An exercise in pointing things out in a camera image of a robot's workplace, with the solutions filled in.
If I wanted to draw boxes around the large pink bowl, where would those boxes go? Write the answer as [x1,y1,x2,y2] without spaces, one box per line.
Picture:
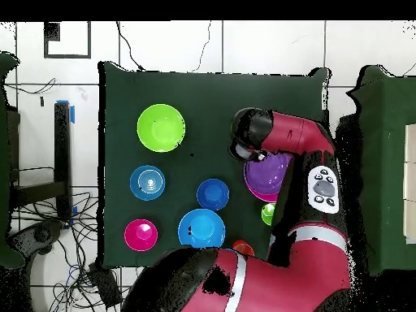
[243,168,280,203]

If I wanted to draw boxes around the purple bowl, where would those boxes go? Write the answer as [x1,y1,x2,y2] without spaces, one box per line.
[243,152,293,196]

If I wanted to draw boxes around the green bowl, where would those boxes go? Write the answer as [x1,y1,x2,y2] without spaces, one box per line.
[136,103,186,153]

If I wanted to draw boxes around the small dark blue bowl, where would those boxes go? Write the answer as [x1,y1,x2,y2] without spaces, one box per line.
[196,178,231,212]

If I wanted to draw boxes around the large blue bowl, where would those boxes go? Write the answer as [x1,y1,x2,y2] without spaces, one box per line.
[177,208,227,249]

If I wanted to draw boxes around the light blue straight-sided bowl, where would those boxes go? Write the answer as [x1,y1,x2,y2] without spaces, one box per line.
[129,164,167,202]

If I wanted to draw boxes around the green cup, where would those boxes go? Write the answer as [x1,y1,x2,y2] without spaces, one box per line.
[261,202,277,227]

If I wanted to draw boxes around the dark green table cloth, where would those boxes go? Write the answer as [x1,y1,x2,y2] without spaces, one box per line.
[97,61,332,272]

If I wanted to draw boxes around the orange cup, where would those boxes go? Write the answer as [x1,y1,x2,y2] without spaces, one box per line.
[232,239,255,258]

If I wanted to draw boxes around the small pink bowl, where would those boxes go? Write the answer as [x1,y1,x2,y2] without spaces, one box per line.
[123,218,159,252]

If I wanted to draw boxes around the black power adapter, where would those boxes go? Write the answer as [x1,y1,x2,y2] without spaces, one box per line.
[89,262,124,310]

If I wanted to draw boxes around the green-clothed side table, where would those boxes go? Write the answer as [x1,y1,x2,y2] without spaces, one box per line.
[345,64,416,277]
[0,51,25,271]

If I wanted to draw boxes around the white boxes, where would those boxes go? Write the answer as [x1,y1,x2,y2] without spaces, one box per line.
[402,123,416,245]

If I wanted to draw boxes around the thin black floor cable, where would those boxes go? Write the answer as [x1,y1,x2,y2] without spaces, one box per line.
[115,21,145,71]
[191,21,212,73]

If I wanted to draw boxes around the bundle of floor cables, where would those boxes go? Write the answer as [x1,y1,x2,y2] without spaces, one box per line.
[12,191,124,312]

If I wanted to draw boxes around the black post with blue tape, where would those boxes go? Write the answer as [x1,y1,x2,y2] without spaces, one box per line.
[11,100,76,222]

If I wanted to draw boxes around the black square floor frame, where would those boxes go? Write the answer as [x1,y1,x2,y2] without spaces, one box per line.
[43,21,92,59]

